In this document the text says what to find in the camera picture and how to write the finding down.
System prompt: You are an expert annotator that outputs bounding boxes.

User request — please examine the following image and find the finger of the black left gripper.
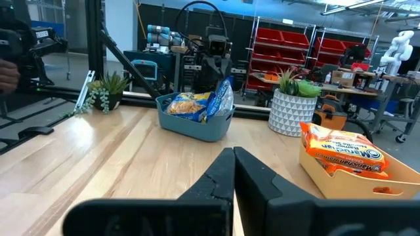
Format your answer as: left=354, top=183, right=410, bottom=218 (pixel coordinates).
left=200, top=58, right=218, bottom=93
left=216, top=58, right=233, bottom=87

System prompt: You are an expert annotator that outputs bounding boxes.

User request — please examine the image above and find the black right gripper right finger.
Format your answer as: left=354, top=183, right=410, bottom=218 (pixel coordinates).
left=233, top=146, right=420, bottom=236

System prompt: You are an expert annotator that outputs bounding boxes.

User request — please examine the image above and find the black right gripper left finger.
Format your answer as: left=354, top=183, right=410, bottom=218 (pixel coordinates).
left=62, top=147, right=236, bottom=236

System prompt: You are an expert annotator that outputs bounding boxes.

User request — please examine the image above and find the blue Maruchan ramen pack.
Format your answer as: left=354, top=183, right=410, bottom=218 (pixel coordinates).
left=205, top=75, right=235, bottom=123
left=165, top=91, right=213, bottom=123

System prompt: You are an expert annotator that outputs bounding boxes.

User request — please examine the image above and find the orange Maruchan chicken ramen pack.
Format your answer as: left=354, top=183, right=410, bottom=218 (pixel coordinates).
left=300, top=121, right=390, bottom=173
left=316, top=159, right=393, bottom=195

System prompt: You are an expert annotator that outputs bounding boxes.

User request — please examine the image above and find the light blue framed tablet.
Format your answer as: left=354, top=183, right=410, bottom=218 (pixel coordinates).
left=131, top=59, right=159, bottom=81

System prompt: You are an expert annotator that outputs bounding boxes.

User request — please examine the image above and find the yellow plastic bin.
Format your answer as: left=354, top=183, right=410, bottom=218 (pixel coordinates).
left=298, top=136, right=420, bottom=201

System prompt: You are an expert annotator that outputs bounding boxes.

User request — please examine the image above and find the teal plastic bin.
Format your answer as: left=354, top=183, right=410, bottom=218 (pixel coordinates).
left=155, top=91, right=236, bottom=143

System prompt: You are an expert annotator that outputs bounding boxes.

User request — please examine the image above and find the succulent in white patterned pot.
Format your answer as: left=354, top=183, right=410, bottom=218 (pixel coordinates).
left=268, top=67, right=322, bottom=138

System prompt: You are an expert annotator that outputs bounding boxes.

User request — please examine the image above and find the trailing succulent in dark pot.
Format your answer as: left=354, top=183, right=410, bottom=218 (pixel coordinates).
left=60, top=71, right=131, bottom=118

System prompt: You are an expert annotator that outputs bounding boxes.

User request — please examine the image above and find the metal shelf rack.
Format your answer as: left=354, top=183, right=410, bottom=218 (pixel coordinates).
left=245, top=16, right=373, bottom=92

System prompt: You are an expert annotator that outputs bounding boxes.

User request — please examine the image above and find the orange shop vacuum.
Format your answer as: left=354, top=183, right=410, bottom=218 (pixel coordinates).
left=313, top=94, right=348, bottom=130

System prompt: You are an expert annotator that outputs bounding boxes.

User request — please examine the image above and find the silver aluminium bar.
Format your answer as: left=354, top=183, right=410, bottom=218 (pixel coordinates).
left=73, top=70, right=96, bottom=112

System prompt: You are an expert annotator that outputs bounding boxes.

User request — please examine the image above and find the cardboard box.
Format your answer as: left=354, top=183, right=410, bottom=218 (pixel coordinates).
left=331, top=70, right=357, bottom=87

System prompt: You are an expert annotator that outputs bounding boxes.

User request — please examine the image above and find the person's hand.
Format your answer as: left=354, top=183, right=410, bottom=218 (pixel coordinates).
left=0, top=58, right=20, bottom=94

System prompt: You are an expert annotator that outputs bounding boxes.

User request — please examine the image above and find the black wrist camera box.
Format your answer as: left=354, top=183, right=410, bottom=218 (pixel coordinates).
left=205, top=26, right=232, bottom=57

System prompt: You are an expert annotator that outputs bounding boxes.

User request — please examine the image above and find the black vacuum hose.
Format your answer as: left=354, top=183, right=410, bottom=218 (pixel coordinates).
left=346, top=117, right=374, bottom=144

